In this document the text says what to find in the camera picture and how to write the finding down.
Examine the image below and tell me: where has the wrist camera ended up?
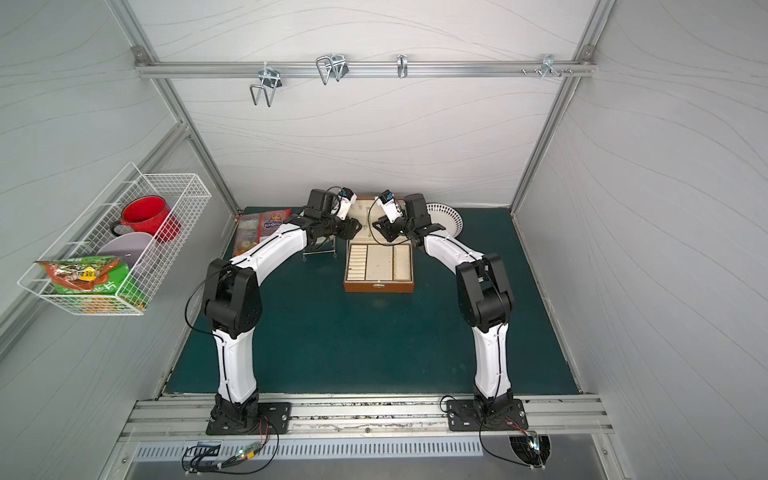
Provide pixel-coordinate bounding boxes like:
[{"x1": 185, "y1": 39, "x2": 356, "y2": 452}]
[
  {"x1": 332, "y1": 187, "x2": 357, "y2": 220},
  {"x1": 375, "y1": 190, "x2": 404, "y2": 225}
]

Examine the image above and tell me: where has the right black cable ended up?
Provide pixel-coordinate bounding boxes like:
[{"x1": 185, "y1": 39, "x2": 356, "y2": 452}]
[{"x1": 476, "y1": 419, "x2": 553, "y2": 469}]

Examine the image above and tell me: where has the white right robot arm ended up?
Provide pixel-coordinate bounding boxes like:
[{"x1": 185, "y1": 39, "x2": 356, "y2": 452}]
[{"x1": 370, "y1": 190, "x2": 515, "y2": 420}]

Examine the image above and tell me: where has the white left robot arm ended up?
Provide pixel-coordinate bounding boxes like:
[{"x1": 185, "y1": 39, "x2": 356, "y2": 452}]
[{"x1": 202, "y1": 187, "x2": 362, "y2": 435}]

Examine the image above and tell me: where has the small metal hook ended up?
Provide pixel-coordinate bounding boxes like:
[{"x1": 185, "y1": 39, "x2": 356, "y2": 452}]
[{"x1": 396, "y1": 54, "x2": 408, "y2": 79}]

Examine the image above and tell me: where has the double metal hook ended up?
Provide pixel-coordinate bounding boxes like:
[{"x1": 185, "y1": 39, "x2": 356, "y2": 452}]
[{"x1": 249, "y1": 64, "x2": 282, "y2": 107}]

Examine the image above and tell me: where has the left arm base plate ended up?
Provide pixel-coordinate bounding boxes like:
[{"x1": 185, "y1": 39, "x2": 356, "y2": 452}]
[{"x1": 206, "y1": 402, "x2": 292, "y2": 436}]

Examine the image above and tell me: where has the left cable bundle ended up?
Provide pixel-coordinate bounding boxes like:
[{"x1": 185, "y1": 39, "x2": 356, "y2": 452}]
[{"x1": 181, "y1": 419, "x2": 284, "y2": 479}]

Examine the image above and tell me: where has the metal loop hook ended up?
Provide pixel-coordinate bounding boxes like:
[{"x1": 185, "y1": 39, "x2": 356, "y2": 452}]
[{"x1": 315, "y1": 54, "x2": 349, "y2": 85}]

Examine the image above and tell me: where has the grey plate in basket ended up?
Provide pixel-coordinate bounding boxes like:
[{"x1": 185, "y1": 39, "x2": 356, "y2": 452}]
[{"x1": 97, "y1": 232, "x2": 157, "y2": 270}]

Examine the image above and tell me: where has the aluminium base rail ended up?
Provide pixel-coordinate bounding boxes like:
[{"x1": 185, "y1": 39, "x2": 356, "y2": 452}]
[{"x1": 118, "y1": 393, "x2": 614, "y2": 442}]

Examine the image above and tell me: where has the brown jewelry box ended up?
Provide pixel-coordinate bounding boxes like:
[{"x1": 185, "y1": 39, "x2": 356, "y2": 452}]
[{"x1": 343, "y1": 197, "x2": 415, "y2": 294}]

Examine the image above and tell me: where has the red candy bag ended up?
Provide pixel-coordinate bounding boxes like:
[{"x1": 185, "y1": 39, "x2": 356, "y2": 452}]
[{"x1": 232, "y1": 209, "x2": 292, "y2": 256}]

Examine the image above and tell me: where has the green snack bag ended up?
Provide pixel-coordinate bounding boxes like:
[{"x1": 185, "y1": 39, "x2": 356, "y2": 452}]
[{"x1": 36, "y1": 255, "x2": 148, "y2": 315}]

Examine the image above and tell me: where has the chrome wire plate stand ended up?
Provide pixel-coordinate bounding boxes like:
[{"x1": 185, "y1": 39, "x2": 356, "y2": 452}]
[{"x1": 302, "y1": 235, "x2": 337, "y2": 262}]

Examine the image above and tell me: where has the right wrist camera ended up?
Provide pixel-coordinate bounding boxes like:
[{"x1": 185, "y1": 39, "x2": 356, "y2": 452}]
[{"x1": 375, "y1": 190, "x2": 404, "y2": 225}]

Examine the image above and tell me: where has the white patterned rim bowl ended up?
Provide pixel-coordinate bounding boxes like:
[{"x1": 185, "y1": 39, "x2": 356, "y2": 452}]
[{"x1": 426, "y1": 203, "x2": 464, "y2": 238}]

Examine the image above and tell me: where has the red enamel mug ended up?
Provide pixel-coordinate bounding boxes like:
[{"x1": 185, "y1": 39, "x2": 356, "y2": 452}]
[{"x1": 109, "y1": 195, "x2": 182, "y2": 243}]

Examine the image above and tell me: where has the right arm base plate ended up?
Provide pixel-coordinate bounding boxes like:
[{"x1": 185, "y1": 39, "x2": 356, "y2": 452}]
[{"x1": 440, "y1": 396, "x2": 529, "y2": 432}]

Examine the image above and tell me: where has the metal bracket hook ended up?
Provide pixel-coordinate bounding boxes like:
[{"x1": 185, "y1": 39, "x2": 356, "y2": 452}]
[{"x1": 520, "y1": 55, "x2": 573, "y2": 79}]

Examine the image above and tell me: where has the white wire wall basket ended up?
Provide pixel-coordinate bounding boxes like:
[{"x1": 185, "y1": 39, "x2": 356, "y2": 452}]
[{"x1": 17, "y1": 163, "x2": 211, "y2": 316}]

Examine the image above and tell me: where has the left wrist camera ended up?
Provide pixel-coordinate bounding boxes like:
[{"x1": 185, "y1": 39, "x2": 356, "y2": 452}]
[{"x1": 332, "y1": 187, "x2": 357, "y2": 220}]

